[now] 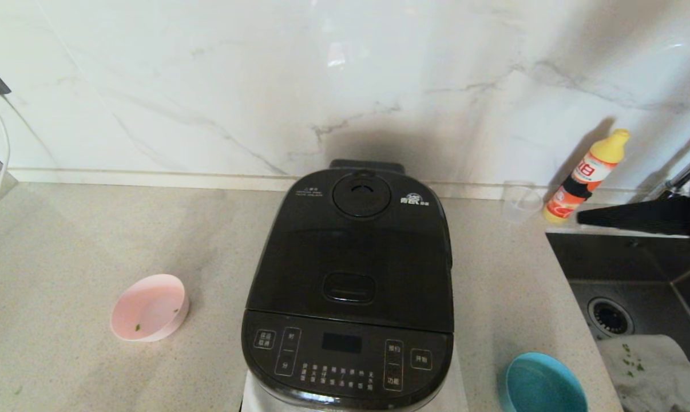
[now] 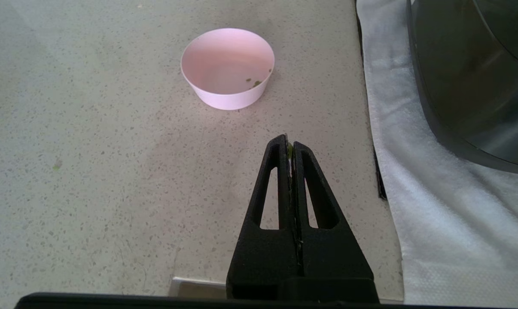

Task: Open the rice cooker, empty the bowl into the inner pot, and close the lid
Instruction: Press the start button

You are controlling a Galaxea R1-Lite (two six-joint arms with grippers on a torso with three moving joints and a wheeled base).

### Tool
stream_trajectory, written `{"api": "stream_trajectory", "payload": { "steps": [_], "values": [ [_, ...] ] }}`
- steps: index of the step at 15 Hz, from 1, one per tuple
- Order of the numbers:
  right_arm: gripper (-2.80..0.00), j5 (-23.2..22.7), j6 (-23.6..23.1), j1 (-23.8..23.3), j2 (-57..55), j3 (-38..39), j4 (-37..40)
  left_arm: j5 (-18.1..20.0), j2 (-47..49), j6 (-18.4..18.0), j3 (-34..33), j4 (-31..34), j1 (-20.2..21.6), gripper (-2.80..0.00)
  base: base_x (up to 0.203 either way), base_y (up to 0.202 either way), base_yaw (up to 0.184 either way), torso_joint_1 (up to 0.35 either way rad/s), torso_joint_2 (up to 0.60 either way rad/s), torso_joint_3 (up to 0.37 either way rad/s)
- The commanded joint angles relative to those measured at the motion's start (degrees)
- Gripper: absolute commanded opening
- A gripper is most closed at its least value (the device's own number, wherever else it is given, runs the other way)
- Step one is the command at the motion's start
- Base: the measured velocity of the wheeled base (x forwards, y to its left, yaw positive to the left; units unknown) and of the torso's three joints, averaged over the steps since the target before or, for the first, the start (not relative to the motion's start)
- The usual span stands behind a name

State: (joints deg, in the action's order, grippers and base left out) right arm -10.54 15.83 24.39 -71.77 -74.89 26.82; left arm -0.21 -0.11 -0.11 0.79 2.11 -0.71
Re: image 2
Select white foam cloth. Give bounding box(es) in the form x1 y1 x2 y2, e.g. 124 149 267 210
356 0 518 308

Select pink bowl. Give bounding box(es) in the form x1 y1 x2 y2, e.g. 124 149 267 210
180 28 275 111

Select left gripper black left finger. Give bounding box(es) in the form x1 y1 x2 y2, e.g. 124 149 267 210
226 134 303 300

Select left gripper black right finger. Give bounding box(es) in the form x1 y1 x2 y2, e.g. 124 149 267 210
292 142 379 301

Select black rice cooker body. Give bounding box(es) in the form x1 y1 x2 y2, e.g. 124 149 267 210
406 0 518 176

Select green pellets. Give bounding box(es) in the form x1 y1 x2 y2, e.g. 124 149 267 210
245 68 273 88

